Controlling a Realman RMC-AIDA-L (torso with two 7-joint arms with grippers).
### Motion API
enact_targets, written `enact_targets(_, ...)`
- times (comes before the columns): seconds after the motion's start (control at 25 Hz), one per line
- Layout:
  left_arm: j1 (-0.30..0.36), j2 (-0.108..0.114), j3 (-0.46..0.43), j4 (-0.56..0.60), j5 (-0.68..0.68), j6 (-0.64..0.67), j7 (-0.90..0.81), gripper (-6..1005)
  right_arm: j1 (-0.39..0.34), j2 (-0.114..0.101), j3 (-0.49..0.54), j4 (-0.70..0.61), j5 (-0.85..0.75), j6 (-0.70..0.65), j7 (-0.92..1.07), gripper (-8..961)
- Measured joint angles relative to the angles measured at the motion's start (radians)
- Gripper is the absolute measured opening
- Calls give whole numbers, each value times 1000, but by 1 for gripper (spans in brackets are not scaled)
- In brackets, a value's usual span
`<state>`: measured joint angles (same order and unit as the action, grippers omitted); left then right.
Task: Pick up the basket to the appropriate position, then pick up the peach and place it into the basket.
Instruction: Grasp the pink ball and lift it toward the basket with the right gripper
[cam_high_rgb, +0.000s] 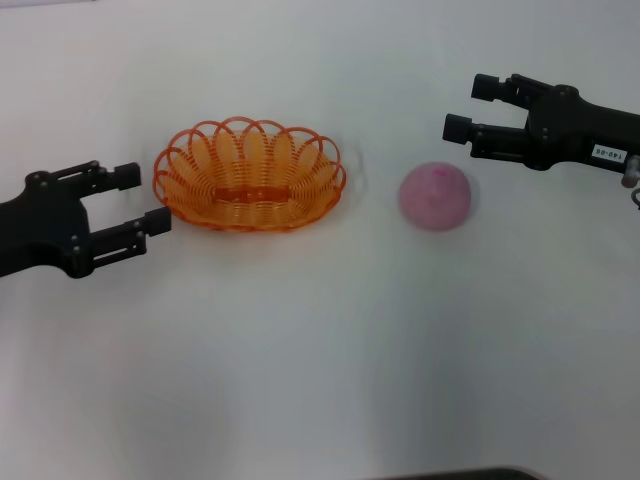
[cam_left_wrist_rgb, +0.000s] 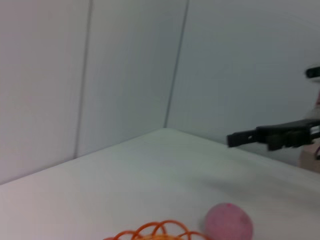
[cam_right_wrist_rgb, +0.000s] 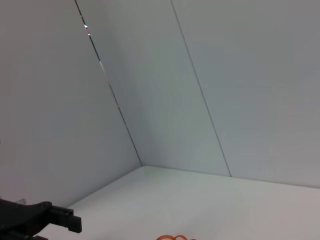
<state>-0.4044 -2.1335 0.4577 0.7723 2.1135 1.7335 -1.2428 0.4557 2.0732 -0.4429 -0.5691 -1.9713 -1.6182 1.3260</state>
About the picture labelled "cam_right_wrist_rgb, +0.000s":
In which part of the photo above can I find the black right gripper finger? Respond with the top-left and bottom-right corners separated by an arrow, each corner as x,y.
0,198 -> 83,240

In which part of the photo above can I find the orange plastic wire basket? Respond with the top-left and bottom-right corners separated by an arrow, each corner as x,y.
156,234 -> 198,240

